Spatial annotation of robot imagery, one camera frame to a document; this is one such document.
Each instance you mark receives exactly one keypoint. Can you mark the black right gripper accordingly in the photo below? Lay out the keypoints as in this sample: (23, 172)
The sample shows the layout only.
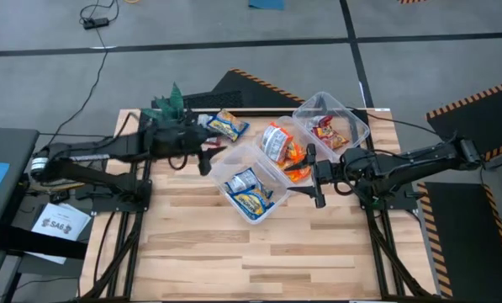
(326, 173)

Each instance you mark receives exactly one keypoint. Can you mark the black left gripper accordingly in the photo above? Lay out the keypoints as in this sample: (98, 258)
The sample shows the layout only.
(183, 139)

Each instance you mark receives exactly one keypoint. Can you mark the blue Maruchan noodle packet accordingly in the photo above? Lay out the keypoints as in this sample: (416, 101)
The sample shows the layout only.
(228, 125)
(244, 181)
(250, 203)

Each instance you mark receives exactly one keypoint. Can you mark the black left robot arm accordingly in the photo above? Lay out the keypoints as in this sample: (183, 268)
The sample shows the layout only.
(103, 179)

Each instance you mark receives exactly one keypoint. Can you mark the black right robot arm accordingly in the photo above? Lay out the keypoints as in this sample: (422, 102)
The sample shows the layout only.
(423, 161)

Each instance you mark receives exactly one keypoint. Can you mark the clear plastic bin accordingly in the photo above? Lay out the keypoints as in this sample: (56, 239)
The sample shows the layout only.
(347, 113)
(221, 168)
(301, 134)

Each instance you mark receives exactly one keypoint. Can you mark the black perforated panel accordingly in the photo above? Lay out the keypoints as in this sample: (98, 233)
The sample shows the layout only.
(212, 99)

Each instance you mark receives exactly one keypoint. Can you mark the potted green artificial plant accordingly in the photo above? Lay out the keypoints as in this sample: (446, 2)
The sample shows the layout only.
(175, 99)

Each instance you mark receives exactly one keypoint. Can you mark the black hazard-striped floor mat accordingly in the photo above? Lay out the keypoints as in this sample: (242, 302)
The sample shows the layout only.
(255, 88)
(465, 240)
(477, 113)
(412, 1)

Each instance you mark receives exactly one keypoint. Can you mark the blue floor mat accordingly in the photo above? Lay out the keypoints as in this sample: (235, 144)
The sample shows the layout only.
(266, 4)

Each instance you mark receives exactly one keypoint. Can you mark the black power adapter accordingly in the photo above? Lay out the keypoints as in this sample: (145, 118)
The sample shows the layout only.
(96, 22)

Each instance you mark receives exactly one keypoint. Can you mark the white printed paper sheet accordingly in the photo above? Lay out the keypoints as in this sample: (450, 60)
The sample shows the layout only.
(60, 222)

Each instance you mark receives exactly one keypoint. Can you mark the black desk foot bar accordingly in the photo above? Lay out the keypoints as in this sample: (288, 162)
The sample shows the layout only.
(44, 244)

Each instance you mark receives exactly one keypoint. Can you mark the gray desk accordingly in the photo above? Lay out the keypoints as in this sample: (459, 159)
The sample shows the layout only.
(11, 143)

